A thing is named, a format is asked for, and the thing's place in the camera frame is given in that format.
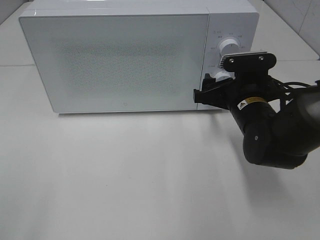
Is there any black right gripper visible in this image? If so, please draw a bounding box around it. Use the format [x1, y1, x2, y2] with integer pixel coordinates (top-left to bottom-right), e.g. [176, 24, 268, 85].
[193, 53, 277, 125]

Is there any white microwave knob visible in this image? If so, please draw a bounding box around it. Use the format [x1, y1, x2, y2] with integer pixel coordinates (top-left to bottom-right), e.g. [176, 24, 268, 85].
[218, 37, 241, 56]
[214, 71, 233, 82]

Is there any white microwave door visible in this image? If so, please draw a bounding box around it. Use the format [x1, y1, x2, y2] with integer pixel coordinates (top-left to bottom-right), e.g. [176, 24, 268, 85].
[19, 14, 209, 114]

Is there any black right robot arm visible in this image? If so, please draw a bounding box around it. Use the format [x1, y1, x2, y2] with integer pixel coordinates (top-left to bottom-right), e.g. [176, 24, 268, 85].
[193, 51, 320, 170]

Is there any white microwave oven body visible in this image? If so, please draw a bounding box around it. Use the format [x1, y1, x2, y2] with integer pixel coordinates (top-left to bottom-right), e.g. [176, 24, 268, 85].
[18, 0, 260, 111]

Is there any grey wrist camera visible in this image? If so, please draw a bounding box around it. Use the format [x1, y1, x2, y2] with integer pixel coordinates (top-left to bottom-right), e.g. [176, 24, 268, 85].
[219, 51, 268, 69]

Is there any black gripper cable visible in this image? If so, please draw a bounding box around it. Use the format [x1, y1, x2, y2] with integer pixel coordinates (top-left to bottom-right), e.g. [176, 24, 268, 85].
[268, 74, 320, 111]

